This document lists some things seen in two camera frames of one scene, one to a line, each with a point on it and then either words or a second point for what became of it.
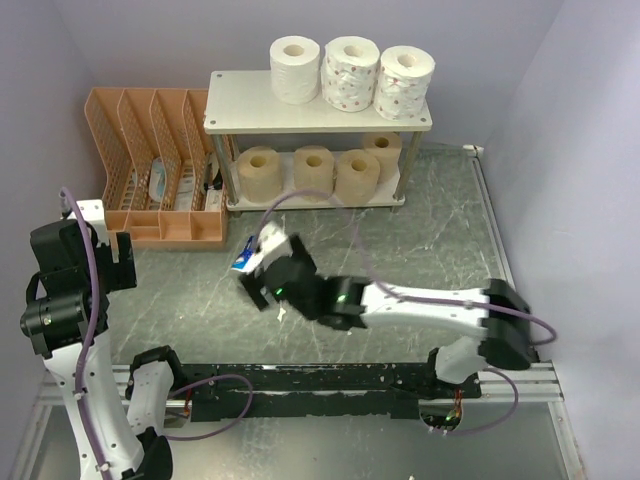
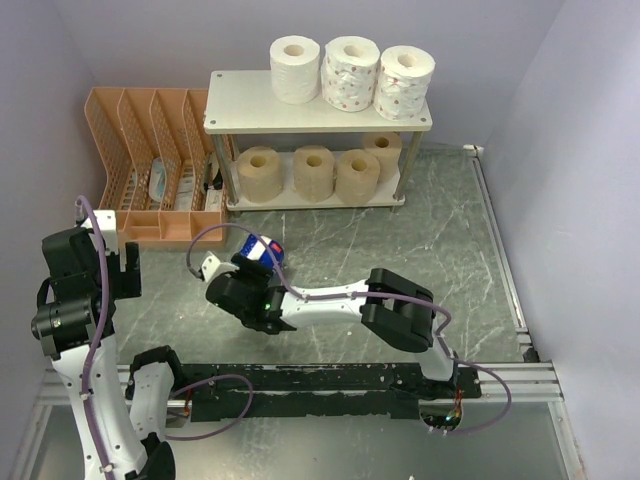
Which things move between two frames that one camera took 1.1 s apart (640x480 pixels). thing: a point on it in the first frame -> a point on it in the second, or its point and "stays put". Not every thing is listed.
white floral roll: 403,82 stays put
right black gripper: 252,285 -> 251,268
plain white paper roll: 295,69 stays put
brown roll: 314,169 stays put
